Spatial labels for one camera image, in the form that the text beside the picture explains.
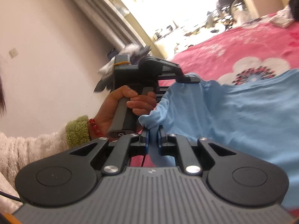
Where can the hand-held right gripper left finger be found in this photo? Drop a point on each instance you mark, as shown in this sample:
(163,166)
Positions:
(146,144)

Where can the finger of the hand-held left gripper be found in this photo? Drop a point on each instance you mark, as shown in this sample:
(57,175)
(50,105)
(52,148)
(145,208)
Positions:
(177,73)
(162,93)

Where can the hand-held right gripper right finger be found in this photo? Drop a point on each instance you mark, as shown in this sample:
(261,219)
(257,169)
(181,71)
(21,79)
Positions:
(160,144)

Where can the light blue t-shirt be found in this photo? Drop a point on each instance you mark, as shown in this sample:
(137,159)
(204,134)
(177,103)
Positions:
(233,121)

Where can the person's left forearm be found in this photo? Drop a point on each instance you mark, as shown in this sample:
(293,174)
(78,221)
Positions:
(46,149)

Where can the stack of folded clothes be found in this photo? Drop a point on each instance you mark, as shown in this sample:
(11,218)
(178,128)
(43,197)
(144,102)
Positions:
(104,70)

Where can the person's left hand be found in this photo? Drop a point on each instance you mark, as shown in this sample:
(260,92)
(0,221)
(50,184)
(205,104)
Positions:
(109,112)

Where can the grey curtain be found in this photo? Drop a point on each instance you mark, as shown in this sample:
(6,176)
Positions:
(98,7)

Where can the white plastic bag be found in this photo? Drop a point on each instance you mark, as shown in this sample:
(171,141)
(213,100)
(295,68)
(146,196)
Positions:
(243,15)

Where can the checked knitted cloth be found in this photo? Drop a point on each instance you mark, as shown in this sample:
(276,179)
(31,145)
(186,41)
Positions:
(282,18)

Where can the black garment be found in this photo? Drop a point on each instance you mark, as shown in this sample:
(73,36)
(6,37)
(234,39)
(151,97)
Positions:
(294,4)

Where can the white wall socket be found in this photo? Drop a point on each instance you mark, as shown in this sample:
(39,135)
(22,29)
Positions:
(13,53)

